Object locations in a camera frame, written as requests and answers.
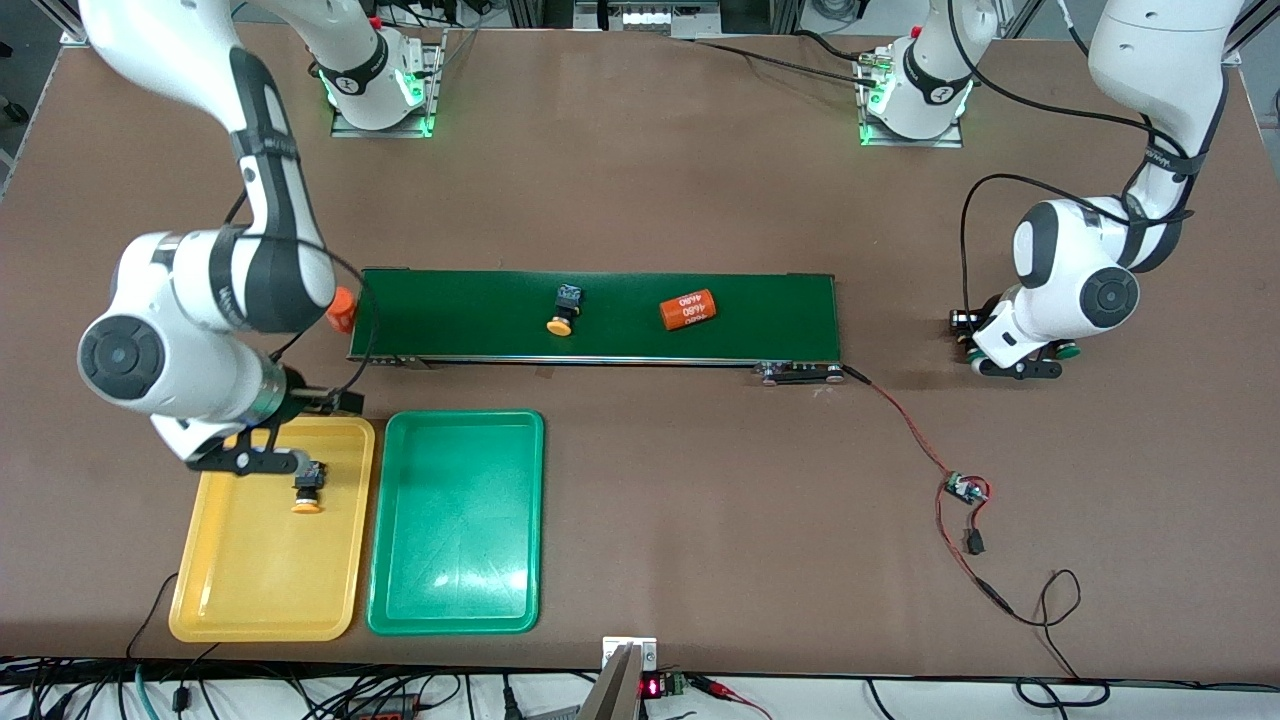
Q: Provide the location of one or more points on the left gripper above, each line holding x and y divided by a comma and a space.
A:
978, 324

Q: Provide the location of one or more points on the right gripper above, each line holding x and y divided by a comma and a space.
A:
296, 400

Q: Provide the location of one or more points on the green mushroom push button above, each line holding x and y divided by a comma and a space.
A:
970, 347
1068, 351

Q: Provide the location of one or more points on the yellow mushroom push button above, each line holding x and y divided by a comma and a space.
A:
560, 326
307, 506

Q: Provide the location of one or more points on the orange printed cylinder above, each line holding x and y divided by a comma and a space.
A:
343, 312
688, 310

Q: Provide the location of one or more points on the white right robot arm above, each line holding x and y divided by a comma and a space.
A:
180, 290

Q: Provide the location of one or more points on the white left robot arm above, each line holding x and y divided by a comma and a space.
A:
1075, 280

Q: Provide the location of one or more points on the yellow plastic tray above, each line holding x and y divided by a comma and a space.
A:
260, 570

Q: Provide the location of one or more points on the small black controller board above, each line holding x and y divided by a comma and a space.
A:
965, 490

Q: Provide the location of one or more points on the green plastic tray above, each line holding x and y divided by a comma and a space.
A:
455, 520

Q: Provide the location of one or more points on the red black power lead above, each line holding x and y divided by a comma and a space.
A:
990, 595

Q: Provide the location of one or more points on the green conveyor belt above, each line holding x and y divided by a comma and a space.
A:
480, 315

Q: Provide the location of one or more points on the black red power strip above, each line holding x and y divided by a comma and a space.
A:
380, 710

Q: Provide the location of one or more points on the red probe lead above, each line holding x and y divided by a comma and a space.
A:
720, 688

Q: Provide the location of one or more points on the red LED display module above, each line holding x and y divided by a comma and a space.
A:
655, 687

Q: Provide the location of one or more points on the grey electronics unit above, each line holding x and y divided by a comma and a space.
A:
650, 18

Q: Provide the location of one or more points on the black inline switch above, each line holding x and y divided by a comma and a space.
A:
974, 543

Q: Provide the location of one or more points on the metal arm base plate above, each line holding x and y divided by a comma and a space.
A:
436, 80
900, 141

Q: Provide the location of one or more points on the aluminium frame post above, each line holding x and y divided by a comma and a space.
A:
1018, 18

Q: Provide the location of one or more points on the silver camera mount bracket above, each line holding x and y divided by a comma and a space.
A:
612, 648

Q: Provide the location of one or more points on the grey camera pole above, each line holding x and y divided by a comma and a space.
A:
610, 695

